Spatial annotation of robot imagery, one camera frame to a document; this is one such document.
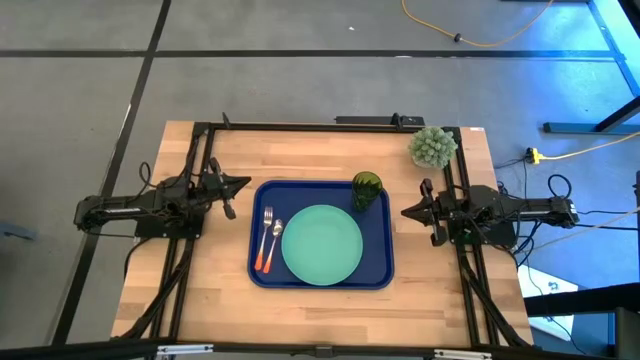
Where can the green translucent cup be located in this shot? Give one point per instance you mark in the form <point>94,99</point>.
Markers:
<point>366,190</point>

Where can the black metal stand frame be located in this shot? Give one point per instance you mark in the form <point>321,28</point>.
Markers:
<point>575,128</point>

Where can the silver metal bracket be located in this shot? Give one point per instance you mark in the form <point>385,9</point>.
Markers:
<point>185,349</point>
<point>460,355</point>

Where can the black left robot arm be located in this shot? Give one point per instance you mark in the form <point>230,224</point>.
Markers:
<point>115,210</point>

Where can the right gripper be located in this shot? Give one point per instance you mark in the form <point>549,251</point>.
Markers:
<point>450,210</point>

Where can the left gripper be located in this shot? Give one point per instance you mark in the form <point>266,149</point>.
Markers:
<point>207,185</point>

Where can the black beam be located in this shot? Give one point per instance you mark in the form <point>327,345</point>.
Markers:
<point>590,299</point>

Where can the white sheet with blue logo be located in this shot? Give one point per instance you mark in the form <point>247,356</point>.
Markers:
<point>545,290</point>

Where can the black aluminium table frame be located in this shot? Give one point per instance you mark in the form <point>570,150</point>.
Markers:
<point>300,127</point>

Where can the teal round plate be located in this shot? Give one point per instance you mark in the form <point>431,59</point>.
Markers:
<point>322,245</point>

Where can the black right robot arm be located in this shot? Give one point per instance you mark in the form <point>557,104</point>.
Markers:
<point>530,207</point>

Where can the blue plastic tray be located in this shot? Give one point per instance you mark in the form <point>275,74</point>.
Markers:
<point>380,260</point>

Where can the green artificial succulent plant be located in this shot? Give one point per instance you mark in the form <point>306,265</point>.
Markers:
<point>432,147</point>

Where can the black rig crossbar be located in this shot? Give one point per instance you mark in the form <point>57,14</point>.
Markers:
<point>75,350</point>

